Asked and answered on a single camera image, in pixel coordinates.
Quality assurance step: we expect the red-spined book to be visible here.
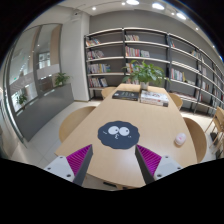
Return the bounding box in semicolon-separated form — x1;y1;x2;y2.
139;98;169;108

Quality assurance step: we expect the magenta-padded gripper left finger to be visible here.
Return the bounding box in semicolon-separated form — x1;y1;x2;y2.
43;144;94;187

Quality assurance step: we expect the small potted ledge plant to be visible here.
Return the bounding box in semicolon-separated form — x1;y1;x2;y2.
54;72;71;88
16;93;29;107

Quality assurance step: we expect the pale pink computer mouse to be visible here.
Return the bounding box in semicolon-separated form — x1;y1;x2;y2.
174;132;188;147

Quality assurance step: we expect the white illustrated cover book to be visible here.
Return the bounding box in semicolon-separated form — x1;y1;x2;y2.
140;89;170;104

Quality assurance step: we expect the group of ceiling lights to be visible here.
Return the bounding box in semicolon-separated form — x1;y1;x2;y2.
90;0;188;21

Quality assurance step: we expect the grey bookshelf unit with books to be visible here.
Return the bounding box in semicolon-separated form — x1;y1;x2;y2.
83;27;224;116

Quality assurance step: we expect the group of slatted wooden chairs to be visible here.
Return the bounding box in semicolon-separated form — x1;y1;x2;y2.
204;106;224;158

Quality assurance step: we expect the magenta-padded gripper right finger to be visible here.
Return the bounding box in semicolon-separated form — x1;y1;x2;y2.
134;144;184;185

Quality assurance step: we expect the black hardcover book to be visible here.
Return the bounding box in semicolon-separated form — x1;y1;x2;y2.
111;90;140;102

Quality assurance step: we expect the dark cartoon-face mouse pad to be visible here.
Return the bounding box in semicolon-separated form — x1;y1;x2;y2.
97;120;141;150

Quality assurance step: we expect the green potted table plant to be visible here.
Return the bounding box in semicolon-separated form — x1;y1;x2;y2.
121;59;168;91

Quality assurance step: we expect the curved wooden chair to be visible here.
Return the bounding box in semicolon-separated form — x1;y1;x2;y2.
59;105;98;143
168;92;184;111
182;116;208;164
101;86;118;100

